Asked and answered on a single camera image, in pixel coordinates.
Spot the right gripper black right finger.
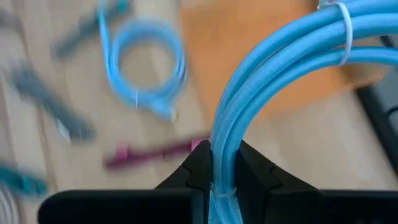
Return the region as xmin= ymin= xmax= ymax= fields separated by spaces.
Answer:
xmin=235 ymin=139 xmax=398 ymax=224

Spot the teal black braided cable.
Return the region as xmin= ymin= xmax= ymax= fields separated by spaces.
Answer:
xmin=0 ymin=164 xmax=49 ymax=198

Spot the black and white braided cable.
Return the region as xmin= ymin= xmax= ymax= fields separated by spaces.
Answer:
xmin=9 ymin=63 xmax=96 ymax=142

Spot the magenta cable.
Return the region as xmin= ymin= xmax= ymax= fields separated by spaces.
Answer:
xmin=104 ymin=133 xmax=212 ymax=170

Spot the orange plastic bin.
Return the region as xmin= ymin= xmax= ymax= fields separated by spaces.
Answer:
xmin=178 ymin=0 xmax=388 ymax=124

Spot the short teal braided cable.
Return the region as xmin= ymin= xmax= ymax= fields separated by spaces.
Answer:
xmin=51 ymin=0 xmax=133 ymax=62

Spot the beige cable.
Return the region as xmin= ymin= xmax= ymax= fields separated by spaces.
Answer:
xmin=0 ymin=186 xmax=21 ymax=224

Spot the light blue cable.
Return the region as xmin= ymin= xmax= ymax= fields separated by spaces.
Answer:
xmin=96 ymin=0 xmax=189 ymax=124
xmin=207 ymin=0 xmax=398 ymax=224

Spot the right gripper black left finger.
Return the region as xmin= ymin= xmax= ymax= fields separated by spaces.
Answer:
xmin=37 ymin=139 xmax=213 ymax=224

